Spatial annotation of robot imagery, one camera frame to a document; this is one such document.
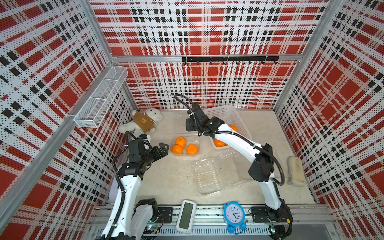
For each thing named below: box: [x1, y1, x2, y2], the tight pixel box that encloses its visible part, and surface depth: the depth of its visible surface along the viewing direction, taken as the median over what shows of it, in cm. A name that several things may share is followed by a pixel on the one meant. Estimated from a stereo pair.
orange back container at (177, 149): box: [172, 144, 183, 155], surface depth 96 cm
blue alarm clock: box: [223, 200, 247, 235], surface depth 72 cm
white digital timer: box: [176, 200, 197, 235], surface depth 72 cm
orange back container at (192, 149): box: [186, 144, 199, 155], surface depth 95 cm
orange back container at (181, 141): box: [175, 137, 187, 148], surface depth 100 cm
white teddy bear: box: [118, 108, 163, 141], surface depth 107 cm
